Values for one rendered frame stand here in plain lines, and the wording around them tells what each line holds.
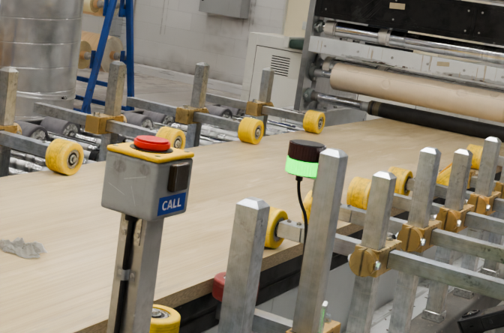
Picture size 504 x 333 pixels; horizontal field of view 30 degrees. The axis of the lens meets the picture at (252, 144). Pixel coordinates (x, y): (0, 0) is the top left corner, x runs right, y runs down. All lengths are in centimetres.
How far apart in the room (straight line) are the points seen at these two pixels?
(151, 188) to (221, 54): 1098
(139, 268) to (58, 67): 449
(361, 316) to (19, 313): 66
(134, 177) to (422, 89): 318
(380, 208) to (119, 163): 79
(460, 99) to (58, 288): 279
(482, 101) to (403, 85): 35
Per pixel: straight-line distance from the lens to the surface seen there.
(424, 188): 195
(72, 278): 157
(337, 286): 222
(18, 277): 156
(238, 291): 129
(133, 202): 101
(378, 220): 172
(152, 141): 102
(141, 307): 107
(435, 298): 226
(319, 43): 429
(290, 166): 149
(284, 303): 197
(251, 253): 127
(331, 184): 147
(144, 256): 104
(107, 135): 281
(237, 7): 1162
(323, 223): 149
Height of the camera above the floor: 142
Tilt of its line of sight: 10 degrees down
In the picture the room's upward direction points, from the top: 8 degrees clockwise
